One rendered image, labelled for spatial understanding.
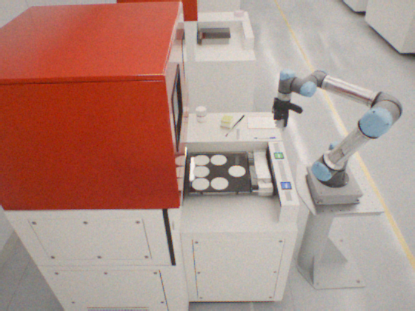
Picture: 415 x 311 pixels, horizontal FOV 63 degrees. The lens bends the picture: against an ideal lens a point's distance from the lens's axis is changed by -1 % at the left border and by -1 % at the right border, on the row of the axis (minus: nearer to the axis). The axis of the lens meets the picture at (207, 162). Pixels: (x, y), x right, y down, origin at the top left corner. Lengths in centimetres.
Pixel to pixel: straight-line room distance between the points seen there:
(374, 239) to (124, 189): 224
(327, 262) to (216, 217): 118
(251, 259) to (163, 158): 102
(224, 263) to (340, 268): 106
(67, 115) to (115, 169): 26
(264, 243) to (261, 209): 19
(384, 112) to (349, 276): 151
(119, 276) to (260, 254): 78
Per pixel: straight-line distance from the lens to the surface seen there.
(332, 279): 274
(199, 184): 198
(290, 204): 182
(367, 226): 317
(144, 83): 108
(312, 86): 174
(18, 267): 311
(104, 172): 133
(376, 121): 160
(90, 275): 191
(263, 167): 213
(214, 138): 221
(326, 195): 200
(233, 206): 196
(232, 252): 198
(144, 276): 184
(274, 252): 201
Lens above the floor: 226
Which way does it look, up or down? 40 degrees down
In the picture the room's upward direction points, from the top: 2 degrees counter-clockwise
